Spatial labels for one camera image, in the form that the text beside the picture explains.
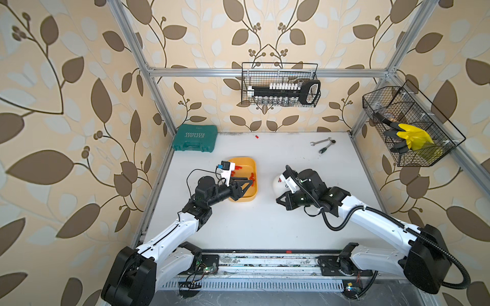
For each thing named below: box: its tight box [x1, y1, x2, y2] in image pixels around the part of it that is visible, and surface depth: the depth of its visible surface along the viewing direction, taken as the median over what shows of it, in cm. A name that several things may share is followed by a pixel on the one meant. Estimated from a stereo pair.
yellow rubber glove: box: [396, 123, 435, 151], surface depth 68 cm
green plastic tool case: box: [171, 123, 219, 153], surface depth 115 cm
